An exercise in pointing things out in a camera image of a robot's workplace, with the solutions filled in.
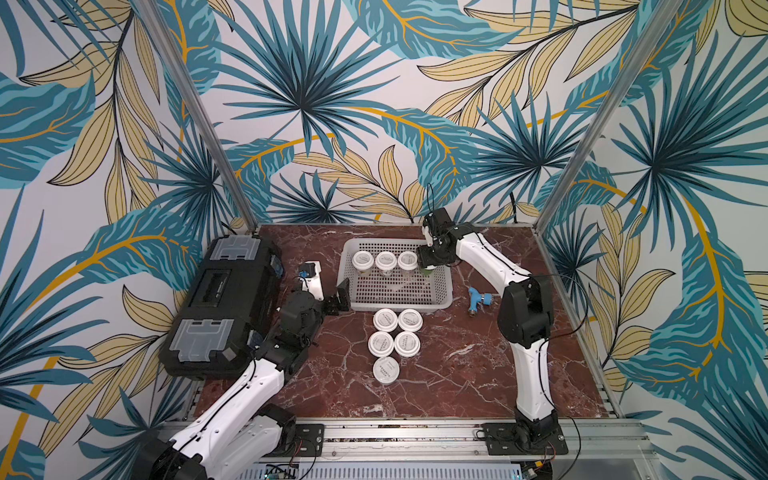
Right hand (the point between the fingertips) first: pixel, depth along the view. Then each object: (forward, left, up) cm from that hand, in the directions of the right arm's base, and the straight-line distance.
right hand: (429, 257), depth 98 cm
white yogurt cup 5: (-21, +15, -3) cm, 26 cm away
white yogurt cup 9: (-34, +15, -5) cm, 38 cm away
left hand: (-16, +29, +11) cm, 35 cm away
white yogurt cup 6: (-21, +8, -4) cm, 22 cm away
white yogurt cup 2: (-1, +14, -1) cm, 14 cm away
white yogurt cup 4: (-4, +1, -2) cm, 4 cm away
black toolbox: (-18, +55, +7) cm, 58 cm away
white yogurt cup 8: (-28, +9, -4) cm, 30 cm away
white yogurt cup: (0, +22, -1) cm, 22 cm away
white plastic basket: (-7, +13, -10) cm, 18 cm away
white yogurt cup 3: (0, +7, -2) cm, 8 cm away
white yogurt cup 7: (-28, +17, -3) cm, 33 cm away
